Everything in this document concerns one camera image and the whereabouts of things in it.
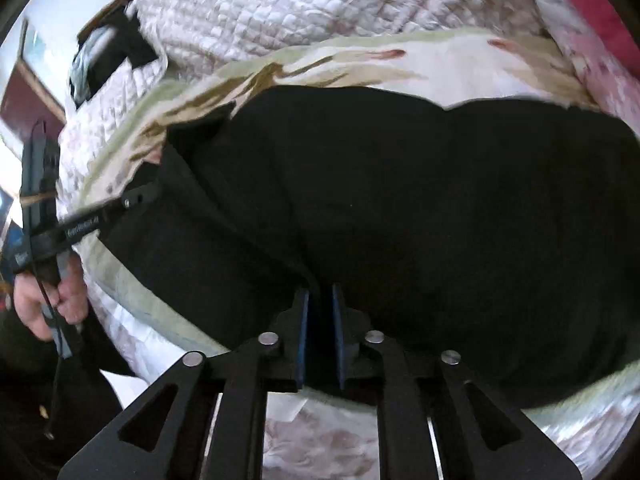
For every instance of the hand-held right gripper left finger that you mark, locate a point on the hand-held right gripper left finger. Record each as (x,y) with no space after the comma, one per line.
(302,345)

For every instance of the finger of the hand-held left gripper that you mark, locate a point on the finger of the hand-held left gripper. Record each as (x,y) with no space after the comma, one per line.
(132,201)

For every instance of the floral fleece blanket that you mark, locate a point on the floral fleece blanket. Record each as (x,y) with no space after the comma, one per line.
(350,65)

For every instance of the dark wooden furniture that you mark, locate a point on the dark wooden furniture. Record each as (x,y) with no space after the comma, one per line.
(25,95)

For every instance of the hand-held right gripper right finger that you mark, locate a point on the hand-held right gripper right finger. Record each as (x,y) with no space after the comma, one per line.
(341,345)

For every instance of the quilted beige bedspread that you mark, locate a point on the quilted beige bedspread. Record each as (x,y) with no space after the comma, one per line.
(300,5)

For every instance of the red cloth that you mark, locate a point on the red cloth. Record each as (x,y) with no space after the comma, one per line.
(607,15)

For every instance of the person's left forearm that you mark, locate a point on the person's left forearm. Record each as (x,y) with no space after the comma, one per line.
(30,400)

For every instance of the black pants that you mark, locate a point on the black pants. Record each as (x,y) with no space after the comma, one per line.
(400,210)

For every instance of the person's left hand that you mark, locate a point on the person's left hand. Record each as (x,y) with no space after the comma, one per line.
(72,295)

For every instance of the pink floral quilt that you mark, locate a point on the pink floral quilt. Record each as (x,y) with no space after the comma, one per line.
(600,77)

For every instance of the pile of dark clothes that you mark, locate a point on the pile of dark clothes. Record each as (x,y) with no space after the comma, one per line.
(120,45)

